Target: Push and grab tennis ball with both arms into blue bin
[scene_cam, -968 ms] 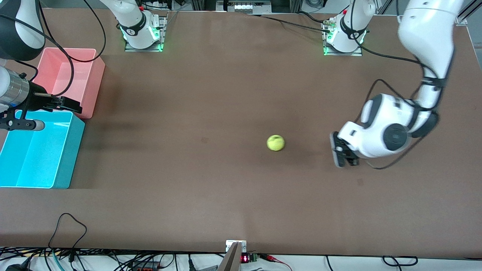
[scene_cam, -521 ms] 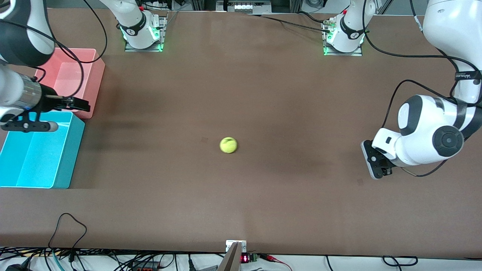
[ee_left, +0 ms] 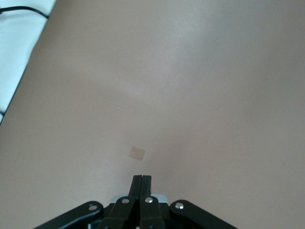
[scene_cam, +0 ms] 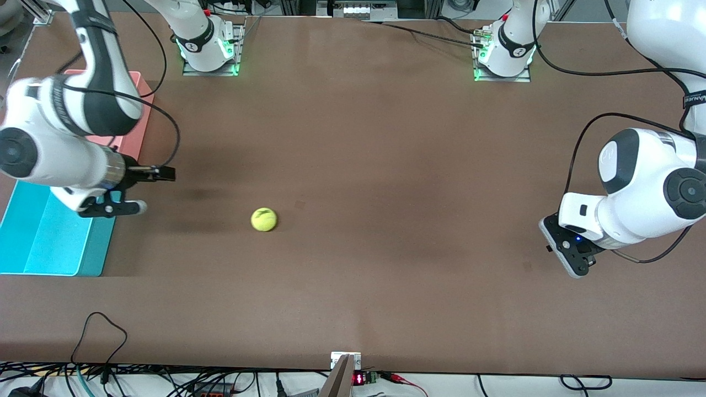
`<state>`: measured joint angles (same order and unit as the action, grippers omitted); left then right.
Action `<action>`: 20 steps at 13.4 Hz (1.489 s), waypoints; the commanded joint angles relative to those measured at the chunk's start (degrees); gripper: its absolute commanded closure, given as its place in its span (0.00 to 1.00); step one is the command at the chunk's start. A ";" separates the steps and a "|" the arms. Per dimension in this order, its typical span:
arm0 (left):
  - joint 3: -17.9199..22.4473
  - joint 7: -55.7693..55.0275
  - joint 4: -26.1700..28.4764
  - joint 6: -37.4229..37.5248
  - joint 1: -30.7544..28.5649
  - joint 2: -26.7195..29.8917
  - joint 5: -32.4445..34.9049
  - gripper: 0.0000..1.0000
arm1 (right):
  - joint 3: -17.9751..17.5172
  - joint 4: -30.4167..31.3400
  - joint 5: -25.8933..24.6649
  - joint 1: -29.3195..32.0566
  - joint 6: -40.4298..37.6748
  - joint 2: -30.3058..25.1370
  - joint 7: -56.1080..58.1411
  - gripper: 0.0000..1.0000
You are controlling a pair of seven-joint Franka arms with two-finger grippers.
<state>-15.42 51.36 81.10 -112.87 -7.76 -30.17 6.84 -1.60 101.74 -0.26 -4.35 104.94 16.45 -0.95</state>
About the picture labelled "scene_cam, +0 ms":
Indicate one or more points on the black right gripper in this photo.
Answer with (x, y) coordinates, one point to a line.
(130, 171)

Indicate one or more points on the yellow tennis ball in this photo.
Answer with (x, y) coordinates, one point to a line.
(263, 219)

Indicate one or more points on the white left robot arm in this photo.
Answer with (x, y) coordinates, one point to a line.
(645, 182)

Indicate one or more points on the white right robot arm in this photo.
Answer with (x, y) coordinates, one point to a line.
(49, 160)

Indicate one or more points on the pink plastic bin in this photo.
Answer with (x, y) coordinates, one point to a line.
(132, 144)

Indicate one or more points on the blue plastic bin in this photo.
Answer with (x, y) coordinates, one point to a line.
(55, 242)

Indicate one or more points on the red digit display module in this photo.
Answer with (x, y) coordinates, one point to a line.
(359, 379)

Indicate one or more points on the white vented device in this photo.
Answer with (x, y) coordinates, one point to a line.
(358, 10)

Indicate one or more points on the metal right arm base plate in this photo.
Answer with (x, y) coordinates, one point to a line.
(237, 49)

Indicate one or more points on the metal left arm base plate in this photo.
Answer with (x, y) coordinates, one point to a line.
(527, 77)

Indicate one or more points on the aluminium frame corner bracket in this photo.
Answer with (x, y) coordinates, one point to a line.
(41, 16)

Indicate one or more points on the white mounting bracket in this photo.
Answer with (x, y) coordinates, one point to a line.
(336, 358)

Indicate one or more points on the grey camera pole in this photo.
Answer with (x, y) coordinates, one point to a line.
(339, 383)

